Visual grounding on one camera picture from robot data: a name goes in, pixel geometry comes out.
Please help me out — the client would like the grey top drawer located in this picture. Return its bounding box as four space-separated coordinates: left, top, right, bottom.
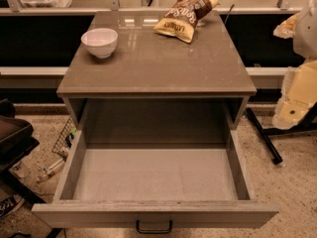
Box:
31 97 279 230

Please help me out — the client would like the white ceramic bowl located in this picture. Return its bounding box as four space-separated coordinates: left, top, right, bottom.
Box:
81 28 118 59

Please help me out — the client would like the brown yellow chip bag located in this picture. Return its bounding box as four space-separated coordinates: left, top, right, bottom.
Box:
154 0 219 44

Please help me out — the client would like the plastic bottle on floor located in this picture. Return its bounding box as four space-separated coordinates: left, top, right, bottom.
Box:
37 159 65 182

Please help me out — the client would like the black table leg frame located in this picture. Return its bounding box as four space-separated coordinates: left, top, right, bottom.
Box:
246 103 317 165

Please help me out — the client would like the grey drawer cabinet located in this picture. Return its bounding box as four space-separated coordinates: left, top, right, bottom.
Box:
55 9 258 131

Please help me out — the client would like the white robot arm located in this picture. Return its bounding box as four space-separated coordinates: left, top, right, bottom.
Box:
272 0 317 130

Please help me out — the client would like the black chair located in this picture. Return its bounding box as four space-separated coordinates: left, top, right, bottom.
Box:
0 99 45 204

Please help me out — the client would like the wire basket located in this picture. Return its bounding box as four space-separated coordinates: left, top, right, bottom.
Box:
52 118 76 155

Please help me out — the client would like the black white shoe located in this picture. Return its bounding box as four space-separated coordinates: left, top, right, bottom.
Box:
0 194 25 218

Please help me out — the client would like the black drawer handle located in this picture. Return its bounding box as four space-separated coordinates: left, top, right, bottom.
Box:
136 220 173 235

